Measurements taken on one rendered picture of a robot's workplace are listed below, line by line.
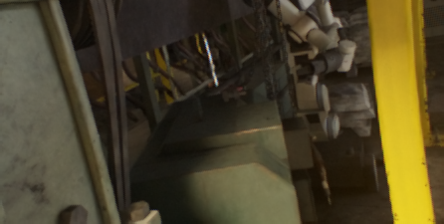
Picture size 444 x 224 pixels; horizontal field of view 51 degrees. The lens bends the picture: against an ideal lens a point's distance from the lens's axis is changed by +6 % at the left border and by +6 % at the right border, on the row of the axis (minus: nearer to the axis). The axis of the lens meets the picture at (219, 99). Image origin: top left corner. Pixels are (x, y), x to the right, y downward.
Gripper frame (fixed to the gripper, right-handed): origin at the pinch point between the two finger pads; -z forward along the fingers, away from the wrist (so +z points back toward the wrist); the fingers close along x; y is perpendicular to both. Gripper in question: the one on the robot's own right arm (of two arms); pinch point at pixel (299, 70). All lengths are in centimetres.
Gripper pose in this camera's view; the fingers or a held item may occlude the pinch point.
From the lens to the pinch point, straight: 182.3
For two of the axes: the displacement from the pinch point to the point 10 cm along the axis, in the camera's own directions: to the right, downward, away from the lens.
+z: 8.9, -2.7, 3.8
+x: -4.2, -1.4, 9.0
